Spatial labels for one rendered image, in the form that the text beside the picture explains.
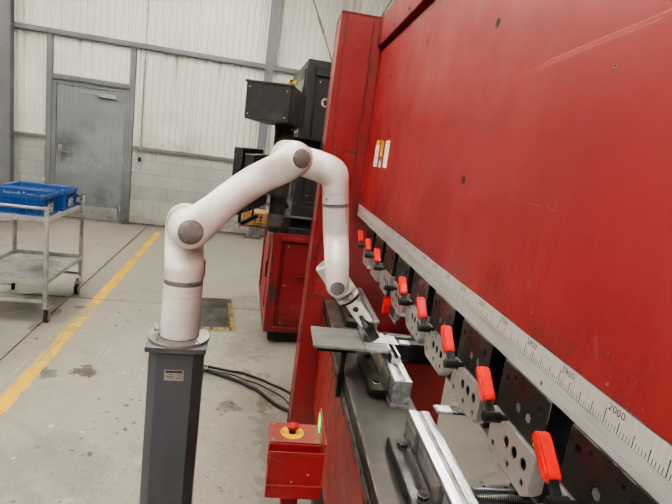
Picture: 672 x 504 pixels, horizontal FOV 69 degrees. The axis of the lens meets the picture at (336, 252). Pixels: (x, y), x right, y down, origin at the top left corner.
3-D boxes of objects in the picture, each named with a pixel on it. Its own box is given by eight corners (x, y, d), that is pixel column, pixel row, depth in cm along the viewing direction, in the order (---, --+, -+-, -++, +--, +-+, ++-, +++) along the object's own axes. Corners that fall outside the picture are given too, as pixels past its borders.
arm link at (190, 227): (181, 248, 156) (185, 261, 141) (157, 217, 151) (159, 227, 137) (308, 162, 165) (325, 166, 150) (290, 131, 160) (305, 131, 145)
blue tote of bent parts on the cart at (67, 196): (18, 200, 448) (18, 180, 444) (78, 206, 458) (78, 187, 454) (0, 205, 413) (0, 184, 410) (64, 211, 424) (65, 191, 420)
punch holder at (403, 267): (389, 303, 165) (397, 255, 161) (414, 305, 166) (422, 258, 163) (400, 318, 150) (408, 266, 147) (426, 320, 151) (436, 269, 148)
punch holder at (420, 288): (404, 324, 145) (413, 270, 142) (431, 326, 146) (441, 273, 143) (417, 344, 131) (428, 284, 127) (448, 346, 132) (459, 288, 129)
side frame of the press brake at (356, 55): (286, 420, 302) (336, 22, 256) (420, 429, 313) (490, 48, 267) (286, 444, 278) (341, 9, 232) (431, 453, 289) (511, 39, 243)
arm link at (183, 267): (163, 286, 146) (169, 207, 141) (161, 270, 163) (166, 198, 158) (205, 287, 151) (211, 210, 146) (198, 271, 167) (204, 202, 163)
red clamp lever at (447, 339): (440, 322, 104) (446, 365, 98) (458, 324, 105) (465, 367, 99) (437, 327, 106) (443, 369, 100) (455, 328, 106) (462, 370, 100)
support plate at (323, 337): (310, 328, 184) (310, 325, 184) (379, 334, 187) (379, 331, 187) (313, 347, 166) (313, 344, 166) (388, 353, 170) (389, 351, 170)
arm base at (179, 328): (142, 347, 146) (145, 288, 143) (153, 324, 164) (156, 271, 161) (207, 351, 150) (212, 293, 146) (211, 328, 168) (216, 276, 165)
